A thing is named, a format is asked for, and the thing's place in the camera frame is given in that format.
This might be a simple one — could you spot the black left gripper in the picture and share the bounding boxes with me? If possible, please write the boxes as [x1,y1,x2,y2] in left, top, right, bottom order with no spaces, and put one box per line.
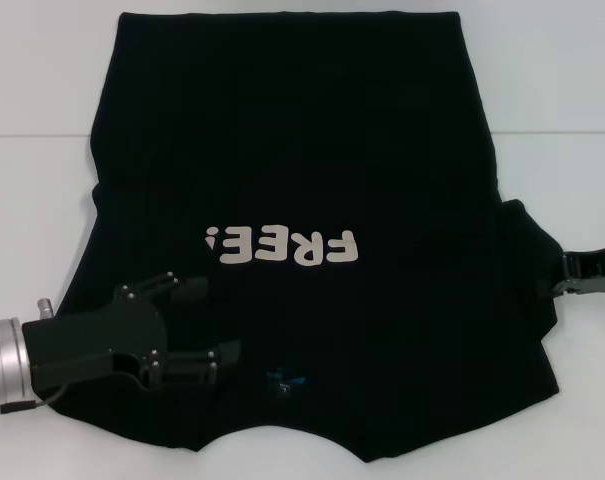
[21,271,243,392]

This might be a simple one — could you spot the black shirt with FREE print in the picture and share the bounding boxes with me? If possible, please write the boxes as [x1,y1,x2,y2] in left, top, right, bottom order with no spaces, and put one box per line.
[52,10,566,454]

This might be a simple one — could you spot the left arm thin dark cable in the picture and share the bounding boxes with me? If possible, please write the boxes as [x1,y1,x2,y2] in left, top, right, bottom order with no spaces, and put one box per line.
[0,383,66,416]

